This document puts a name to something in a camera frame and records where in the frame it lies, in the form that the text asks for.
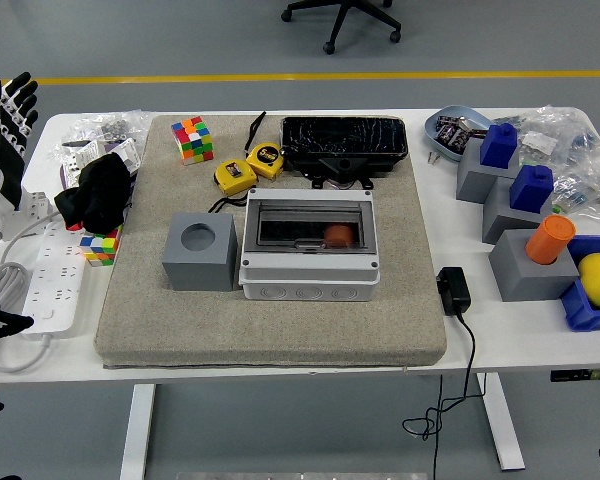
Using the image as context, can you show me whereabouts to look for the orange cylinder battery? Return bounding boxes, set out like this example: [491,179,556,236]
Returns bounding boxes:
[524,214,577,266]
[323,224,356,249]

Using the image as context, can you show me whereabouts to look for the white power strip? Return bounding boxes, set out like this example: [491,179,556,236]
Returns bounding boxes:
[22,219,89,334]

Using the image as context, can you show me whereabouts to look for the grey block holder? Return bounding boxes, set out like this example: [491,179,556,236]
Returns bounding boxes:
[455,137,521,204]
[488,228,581,303]
[482,175,556,245]

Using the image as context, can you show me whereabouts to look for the black adapter cord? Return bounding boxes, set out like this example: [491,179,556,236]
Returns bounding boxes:
[402,309,489,480]

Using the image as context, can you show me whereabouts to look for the blue-grey dish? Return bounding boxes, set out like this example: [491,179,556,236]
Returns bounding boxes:
[424,104,495,162]

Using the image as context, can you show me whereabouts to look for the black power adapter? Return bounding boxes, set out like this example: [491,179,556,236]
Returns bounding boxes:
[437,266,472,316]

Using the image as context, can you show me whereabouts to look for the grey electrical box with lid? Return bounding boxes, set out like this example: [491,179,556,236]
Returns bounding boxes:
[238,187,382,302]

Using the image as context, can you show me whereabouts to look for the table control panel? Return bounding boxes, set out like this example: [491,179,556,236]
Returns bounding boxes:
[549,368,600,384]

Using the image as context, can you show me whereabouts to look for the dark purple circuit board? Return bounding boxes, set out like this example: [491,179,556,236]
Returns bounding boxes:
[454,124,489,152]
[433,115,462,146]

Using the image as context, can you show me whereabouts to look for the small colourful puzzle cube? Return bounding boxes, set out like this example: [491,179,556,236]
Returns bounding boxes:
[78,227,124,267]

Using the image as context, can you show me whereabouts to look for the large colourful puzzle cube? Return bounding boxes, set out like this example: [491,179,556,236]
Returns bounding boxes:
[170,116,216,165]

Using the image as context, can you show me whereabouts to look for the grey block with round hole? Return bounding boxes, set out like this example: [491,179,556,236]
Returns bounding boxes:
[161,212,240,293]

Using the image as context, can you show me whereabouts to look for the blue plastic bin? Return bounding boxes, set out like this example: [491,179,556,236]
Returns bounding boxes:
[558,234,600,332]

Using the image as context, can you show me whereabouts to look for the black glossy enclosure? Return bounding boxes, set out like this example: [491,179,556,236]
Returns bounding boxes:
[279,116,410,191]

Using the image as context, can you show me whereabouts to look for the clear bags of small parts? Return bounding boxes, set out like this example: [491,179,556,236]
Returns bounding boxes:
[494,104,600,221]

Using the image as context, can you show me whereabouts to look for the grey-brown mat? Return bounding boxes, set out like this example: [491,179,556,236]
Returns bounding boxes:
[94,113,449,370]

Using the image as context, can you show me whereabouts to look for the yellow tape measure marked 5m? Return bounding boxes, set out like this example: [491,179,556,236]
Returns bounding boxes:
[242,110,286,180]

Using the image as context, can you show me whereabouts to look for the white table leg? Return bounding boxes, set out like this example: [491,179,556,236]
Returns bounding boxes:
[119,383,157,480]
[474,372,526,471]

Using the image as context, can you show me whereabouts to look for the blue block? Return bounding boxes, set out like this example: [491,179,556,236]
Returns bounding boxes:
[508,164,554,214]
[479,122,519,169]

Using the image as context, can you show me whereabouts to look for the black cloth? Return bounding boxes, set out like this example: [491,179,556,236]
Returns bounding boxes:
[53,153,134,235]

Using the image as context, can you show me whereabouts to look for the black office chair base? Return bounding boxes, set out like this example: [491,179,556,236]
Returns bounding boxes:
[280,0,403,55]

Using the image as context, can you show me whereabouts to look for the yellow tape measure with sticker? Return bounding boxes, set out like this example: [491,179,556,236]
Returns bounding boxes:
[208,158,259,215]

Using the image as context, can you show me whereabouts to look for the white printed packaging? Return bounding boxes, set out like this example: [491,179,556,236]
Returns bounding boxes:
[59,138,142,189]

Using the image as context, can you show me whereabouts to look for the clear bags of metal parts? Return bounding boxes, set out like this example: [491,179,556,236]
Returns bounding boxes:
[47,109,154,161]

